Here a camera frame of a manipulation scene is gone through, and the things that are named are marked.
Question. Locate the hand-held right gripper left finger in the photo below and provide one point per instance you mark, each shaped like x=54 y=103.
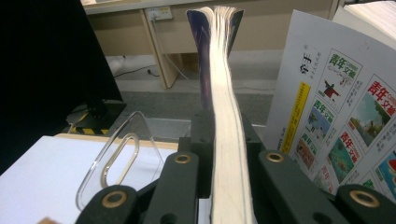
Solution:
x=204 y=140

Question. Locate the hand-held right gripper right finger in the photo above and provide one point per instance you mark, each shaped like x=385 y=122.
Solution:
x=253 y=155

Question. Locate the purple cover magazine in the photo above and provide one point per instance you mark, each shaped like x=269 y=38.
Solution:
x=225 y=124

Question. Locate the white picture-grid magazine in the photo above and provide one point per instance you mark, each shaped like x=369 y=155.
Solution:
x=311 y=62

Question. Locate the clear acrylic magazine rack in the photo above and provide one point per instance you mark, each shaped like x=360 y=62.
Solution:
x=93 y=169

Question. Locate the wooden table leg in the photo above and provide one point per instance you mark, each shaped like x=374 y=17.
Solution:
x=174 y=67

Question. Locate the black stand base striped tape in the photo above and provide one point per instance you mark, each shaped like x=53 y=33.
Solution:
x=99 y=118

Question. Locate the light wooden table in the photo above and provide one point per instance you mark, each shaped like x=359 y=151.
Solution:
x=77 y=137

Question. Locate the beige wooden desk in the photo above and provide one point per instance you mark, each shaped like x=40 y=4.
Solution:
x=130 y=34

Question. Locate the white power socket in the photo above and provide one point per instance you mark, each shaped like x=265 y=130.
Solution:
x=158 y=14

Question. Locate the white table sheet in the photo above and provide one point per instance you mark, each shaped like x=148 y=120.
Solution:
x=37 y=180

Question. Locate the black monitor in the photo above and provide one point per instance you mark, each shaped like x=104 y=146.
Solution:
x=46 y=68

